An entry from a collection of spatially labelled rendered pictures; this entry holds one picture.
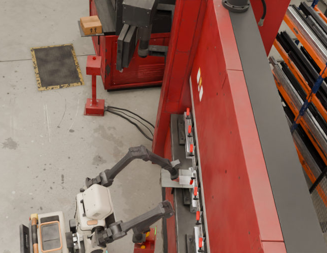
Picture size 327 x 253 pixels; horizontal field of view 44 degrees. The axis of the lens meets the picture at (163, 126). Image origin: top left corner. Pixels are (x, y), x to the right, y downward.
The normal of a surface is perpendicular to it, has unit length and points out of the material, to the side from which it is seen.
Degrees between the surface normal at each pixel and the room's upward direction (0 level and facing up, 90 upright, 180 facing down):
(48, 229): 0
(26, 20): 0
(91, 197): 48
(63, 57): 0
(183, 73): 90
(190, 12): 90
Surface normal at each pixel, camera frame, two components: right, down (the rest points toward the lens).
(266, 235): 0.12, -0.65
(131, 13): -0.18, 0.73
